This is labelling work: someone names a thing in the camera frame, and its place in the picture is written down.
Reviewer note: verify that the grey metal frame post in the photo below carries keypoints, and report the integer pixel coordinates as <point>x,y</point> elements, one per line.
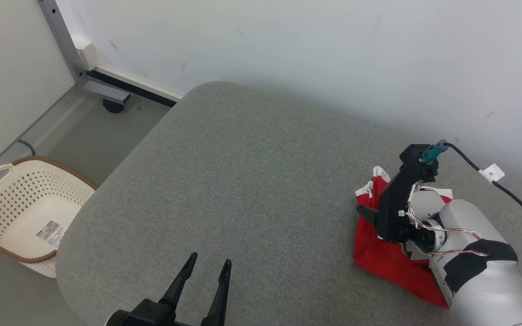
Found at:
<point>64,45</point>

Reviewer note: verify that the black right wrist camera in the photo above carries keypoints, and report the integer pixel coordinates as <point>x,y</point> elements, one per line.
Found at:
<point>411,158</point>

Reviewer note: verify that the cream plastic laundry basket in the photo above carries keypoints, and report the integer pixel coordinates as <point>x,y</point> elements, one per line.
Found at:
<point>16,199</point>

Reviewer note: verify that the printed sticker in basket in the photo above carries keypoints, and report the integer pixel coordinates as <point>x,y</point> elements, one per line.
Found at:
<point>51,233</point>

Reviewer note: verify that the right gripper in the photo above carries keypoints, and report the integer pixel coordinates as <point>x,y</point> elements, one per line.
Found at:
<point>394,213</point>

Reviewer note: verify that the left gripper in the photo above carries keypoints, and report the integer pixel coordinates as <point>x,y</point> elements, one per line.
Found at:
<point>147,314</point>

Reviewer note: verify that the plain red shorts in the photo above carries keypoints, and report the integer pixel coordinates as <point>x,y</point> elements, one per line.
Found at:
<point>388,265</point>

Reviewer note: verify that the black caster wheel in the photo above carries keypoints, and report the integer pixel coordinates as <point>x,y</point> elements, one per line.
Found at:
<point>113,107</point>

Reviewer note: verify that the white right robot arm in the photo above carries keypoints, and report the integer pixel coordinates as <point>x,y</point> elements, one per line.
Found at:
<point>483,290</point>

